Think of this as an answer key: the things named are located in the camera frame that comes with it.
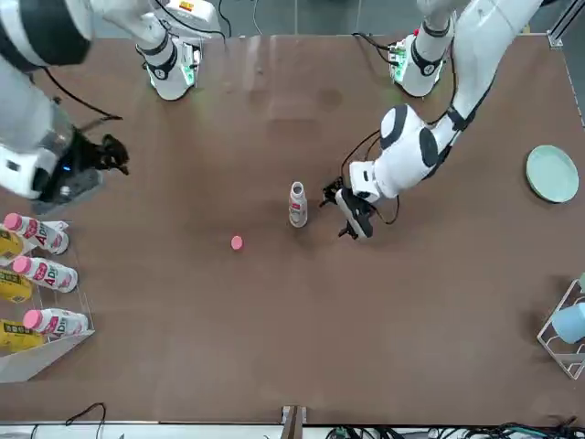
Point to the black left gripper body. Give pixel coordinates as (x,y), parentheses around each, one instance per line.
(356,217)

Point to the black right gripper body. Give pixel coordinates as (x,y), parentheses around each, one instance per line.
(77,169)

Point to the pink bottle cap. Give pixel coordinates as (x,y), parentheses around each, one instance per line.
(237,242)

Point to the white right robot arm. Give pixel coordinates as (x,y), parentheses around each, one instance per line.
(23,114)

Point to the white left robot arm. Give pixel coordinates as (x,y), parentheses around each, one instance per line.
(402,160)

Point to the white pink-capped drink bottle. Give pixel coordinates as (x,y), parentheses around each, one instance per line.
(48,275)
(57,324)
(41,235)

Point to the yellow tea bottle orange cap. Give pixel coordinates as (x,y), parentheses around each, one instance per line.
(13,287)
(9,244)
(18,336)

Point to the white box with warning label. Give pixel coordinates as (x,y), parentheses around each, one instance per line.
(189,9)

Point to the clear acrylic stepped shelf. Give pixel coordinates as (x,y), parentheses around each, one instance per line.
(55,356)

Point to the pale green plate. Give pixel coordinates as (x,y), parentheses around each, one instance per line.
(552,174)

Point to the pale green cup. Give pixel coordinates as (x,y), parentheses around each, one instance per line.
(582,283)

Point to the pale blue cup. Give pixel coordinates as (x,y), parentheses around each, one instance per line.
(571,324)

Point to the aluminium frame post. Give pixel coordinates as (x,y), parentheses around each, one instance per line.
(294,423)
(555,36)

